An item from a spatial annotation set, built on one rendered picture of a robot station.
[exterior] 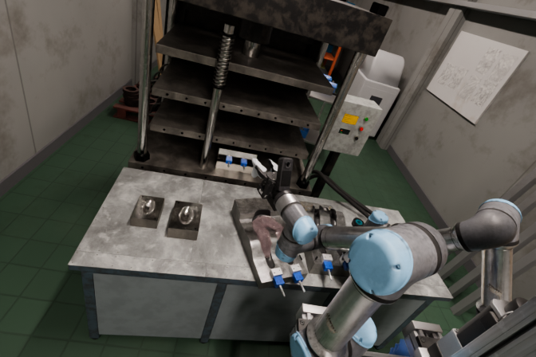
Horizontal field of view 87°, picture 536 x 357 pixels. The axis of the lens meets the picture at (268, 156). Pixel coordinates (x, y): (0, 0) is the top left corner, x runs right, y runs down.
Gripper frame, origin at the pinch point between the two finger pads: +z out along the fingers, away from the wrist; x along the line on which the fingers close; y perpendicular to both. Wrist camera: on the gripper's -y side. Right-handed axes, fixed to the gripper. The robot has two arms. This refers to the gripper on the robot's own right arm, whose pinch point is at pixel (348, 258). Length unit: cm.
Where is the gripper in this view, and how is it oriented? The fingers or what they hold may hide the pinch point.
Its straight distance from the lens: 163.1
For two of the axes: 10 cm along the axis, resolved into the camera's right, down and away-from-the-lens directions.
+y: 0.8, 5.7, -8.1
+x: 9.6, 1.6, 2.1
